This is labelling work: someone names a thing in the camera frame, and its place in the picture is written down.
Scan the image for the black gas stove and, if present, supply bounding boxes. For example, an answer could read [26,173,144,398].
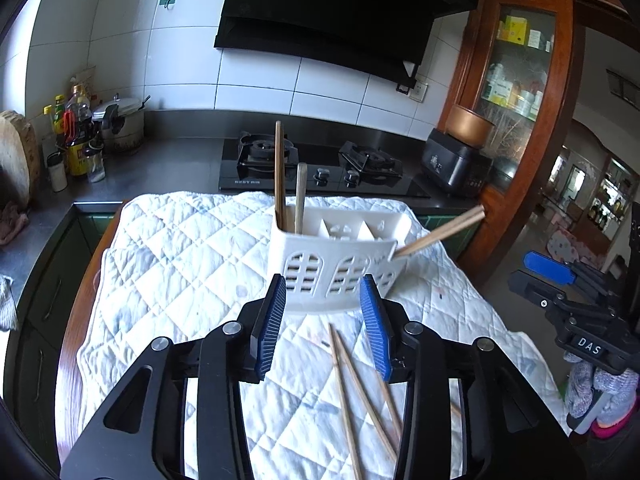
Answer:
[218,131,432,199]

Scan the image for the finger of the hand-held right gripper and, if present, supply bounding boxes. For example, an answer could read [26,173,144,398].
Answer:
[507,269,563,308]
[523,251,577,286]

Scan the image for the yellow box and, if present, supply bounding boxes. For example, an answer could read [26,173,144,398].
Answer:
[498,15,529,44]

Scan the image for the wooden glass-door cabinet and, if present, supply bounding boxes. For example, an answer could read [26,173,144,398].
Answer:
[439,0,587,283]

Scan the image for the copper pot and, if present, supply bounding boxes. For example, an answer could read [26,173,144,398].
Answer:
[445,104,497,147]

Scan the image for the round wooden cutting board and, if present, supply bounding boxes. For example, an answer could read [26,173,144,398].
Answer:
[0,110,42,212]

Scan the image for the crumpled brown cloth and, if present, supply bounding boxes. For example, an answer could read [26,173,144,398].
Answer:
[0,201,30,246]

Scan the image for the black range hood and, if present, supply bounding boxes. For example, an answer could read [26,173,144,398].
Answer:
[214,0,479,81]

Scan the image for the black rice cooker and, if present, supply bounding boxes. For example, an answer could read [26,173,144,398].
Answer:
[421,127,494,197]

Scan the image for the metal pressure cooker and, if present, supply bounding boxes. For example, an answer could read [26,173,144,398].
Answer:
[91,94,151,157]

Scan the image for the light single chopstick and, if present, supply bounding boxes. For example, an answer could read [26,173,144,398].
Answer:
[397,209,487,257]
[295,162,308,235]
[274,120,282,231]

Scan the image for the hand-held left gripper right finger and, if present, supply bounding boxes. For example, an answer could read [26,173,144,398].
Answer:
[360,274,587,480]

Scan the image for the glass shaker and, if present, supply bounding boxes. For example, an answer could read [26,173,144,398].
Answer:
[86,141,107,184]

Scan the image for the chopsticks from holder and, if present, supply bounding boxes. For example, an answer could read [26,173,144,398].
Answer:
[395,204,485,255]

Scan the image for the person's right hand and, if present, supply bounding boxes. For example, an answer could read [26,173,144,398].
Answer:
[565,359,640,429]

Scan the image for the pile of wooden chopsticks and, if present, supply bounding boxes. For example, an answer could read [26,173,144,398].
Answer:
[327,323,407,480]

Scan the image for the small white jar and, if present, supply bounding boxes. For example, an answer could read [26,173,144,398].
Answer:
[46,152,69,193]

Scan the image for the white quilted cloth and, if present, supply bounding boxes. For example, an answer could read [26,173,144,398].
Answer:
[76,191,572,480]

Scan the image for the white plastic utensil holder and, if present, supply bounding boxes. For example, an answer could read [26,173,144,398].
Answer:
[271,204,413,315]

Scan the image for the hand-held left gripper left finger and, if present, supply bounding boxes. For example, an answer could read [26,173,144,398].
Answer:
[60,274,288,480]

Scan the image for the pink patterned mat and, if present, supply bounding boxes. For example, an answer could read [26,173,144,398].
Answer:
[546,229,602,268]

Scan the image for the grey dish cloth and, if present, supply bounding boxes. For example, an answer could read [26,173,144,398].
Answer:
[0,274,17,332]

